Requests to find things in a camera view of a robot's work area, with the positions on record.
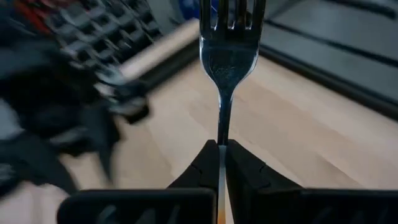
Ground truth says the fork with orange handle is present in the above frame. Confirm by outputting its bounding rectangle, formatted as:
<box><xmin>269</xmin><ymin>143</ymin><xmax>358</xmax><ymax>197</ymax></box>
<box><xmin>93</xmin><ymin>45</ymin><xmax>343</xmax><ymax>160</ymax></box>
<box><xmin>198</xmin><ymin>0</ymin><xmax>267</xmax><ymax>224</ymax></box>

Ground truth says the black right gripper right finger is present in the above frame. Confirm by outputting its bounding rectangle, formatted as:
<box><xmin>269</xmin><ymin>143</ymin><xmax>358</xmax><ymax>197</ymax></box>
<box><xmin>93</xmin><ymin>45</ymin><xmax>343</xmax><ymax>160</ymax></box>
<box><xmin>225</xmin><ymin>139</ymin><xmax>398</xmax><ymax>224</ymax></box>

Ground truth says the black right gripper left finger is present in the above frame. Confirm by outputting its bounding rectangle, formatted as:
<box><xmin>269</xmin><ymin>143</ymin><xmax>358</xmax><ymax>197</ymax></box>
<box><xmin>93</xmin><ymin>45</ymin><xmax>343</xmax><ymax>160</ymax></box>
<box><xmin>57</xmin><ymin>139</ymin><xmax>220</xmax><ymax>224</ymax></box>

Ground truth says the storage bin rack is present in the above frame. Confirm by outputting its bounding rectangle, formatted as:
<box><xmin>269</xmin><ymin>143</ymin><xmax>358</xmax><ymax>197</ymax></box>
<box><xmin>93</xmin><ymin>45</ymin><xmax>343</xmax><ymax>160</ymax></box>
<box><xmin>43</xmin><ymin>0</ymin><xmax>163</xmax><ymax>63</ymax></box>

